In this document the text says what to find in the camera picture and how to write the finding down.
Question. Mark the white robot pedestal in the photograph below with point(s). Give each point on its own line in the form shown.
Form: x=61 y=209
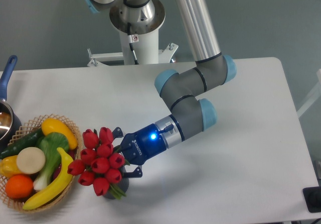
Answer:
x=137 y=50

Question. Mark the orange fruit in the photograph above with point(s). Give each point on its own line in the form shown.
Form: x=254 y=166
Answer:
x=19 y=186

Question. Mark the blue handled saucepan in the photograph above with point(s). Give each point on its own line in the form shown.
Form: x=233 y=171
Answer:
x=10 y=123

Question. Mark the red tulip bouquet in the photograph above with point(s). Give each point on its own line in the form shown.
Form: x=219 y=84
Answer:
x=100 y=163

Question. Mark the dark grey ribbed vase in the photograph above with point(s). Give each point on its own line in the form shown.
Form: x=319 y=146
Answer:
x=118 y=190

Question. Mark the black device at table edge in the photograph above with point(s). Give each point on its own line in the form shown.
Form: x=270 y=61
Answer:
x=312 y=198

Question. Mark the green bok choy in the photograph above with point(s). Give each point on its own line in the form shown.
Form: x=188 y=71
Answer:
x=48 y=145

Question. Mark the red fruit under banana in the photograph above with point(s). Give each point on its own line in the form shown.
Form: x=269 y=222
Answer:
x=58 y=169

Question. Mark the yellow banana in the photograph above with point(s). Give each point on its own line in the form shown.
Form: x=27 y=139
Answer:
x=55 y=188

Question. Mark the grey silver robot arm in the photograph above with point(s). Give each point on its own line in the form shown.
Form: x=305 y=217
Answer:
x=138 y=23

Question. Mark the woven wicker basket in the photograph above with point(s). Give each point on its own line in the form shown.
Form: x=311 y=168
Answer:
x=30 y=126

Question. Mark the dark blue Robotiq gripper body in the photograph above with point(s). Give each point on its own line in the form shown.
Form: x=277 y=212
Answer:
x=142 y=145

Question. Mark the white frame at right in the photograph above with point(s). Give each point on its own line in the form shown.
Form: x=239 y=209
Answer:
x=310 y=98

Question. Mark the beige round radish slice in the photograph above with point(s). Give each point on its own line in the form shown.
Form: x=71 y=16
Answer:
x=30 y=160

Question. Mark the yellow bell pepper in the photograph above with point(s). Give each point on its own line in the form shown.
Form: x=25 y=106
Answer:
x=9 y=167

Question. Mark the green cucumber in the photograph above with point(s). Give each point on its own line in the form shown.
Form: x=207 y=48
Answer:
x=29 y=140

